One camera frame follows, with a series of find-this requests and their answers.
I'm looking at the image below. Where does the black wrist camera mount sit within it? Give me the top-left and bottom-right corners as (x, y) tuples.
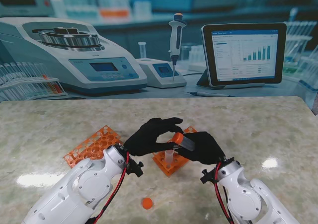
(128, 159), (145, 177)
(200, 168), (216, 184)

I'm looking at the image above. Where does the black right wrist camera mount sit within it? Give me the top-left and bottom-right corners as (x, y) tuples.
(200, 168), (216, 184)

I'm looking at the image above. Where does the red black wrist cable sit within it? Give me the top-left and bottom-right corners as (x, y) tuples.
(213, 161), (234, 224)
(93, 151), (131, 224)

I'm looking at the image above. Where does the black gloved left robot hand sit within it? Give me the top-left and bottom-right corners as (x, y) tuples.
(123, 117), (184, 157)

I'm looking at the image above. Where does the red black right wrist cable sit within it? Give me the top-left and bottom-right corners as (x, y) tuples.
(213, 161), (234, 224)

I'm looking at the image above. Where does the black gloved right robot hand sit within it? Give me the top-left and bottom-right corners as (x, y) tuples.
(174, 131), (226, 165)

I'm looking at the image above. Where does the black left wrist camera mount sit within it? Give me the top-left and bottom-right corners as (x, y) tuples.
(128, 159), (145, 177)

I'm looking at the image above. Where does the printed laboratory backdrop poster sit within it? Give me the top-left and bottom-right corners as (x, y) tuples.
(0, 0), (318, 109)

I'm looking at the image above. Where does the clear plastic centrifuge tube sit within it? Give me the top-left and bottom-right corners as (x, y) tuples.
(164, 149), (174, 164)
(177, 134), (196, 151)

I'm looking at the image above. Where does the orange plastic test tube rack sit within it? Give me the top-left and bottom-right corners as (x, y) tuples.
(152, 126), (197, 177)
(63, 125), (124, 172)

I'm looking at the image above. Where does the red black left wrist cable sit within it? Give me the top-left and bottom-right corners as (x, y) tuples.
(93, 151), (131, 224)

